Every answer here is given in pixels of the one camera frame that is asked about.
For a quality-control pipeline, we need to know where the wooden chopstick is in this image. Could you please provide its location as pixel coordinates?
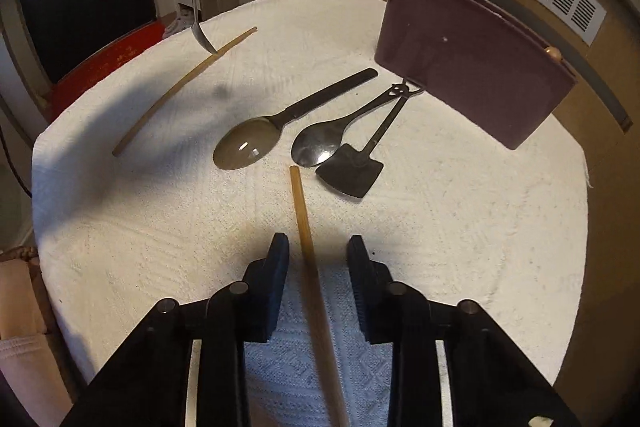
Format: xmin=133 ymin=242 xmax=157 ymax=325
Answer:
xmin=112 ymin=26 xmax=259 ymax=156
xmin=289 ymin=165 xmax=351 ymax=427

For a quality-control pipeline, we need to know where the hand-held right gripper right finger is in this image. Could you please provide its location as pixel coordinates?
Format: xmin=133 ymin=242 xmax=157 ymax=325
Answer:
xmin=348 ymin=235 xmax=582 ymax=427

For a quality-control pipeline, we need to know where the white textured table cloth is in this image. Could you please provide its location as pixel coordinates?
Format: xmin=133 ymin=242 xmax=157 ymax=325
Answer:
xmin=31 ymin=0 xmax=594 ymax=427

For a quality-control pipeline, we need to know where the red stool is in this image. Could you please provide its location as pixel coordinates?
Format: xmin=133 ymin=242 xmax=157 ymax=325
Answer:
xmin=49 ymin=19 xmax=167 ymax=120

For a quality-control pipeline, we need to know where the metal spoon with ornate handle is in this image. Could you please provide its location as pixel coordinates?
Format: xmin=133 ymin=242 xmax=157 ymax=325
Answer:
xmin=291 ymin=79 xmax=427 ymax=168

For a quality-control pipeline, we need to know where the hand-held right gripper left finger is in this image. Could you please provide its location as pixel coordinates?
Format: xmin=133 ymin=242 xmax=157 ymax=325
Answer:
xmin=60 ymin=232 xmax=291 ymax=427

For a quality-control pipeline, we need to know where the black-handled translucent brown spoon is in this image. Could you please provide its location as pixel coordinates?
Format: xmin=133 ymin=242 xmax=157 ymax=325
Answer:
xmin=213 ymin=67 xmax=380 ymax=172

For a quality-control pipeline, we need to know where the maroon plastic utensil holder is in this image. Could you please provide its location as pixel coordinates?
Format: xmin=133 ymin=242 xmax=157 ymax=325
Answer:
xmin=374 ymin=0 xmax=579 ymax=152

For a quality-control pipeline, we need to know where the shovel-shaped metal spoon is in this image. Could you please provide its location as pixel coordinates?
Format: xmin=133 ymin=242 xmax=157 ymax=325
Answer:
xmin=314 ymin=88 xmax=427 ymax=201

